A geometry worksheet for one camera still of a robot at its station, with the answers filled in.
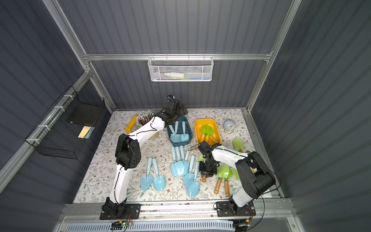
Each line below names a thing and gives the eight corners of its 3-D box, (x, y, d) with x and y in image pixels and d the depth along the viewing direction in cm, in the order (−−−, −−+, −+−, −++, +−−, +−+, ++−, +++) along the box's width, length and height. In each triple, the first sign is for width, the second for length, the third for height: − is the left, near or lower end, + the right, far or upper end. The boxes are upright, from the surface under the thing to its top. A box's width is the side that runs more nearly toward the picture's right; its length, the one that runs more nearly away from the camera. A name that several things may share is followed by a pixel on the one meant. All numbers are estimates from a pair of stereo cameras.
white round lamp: (224, 133, 107) (226, 126, 101) (222, 126, 112) (225, 119, 105) (233, 133, 107) (236, 126, 101) (231, 126, 112) (234, 119, 105)
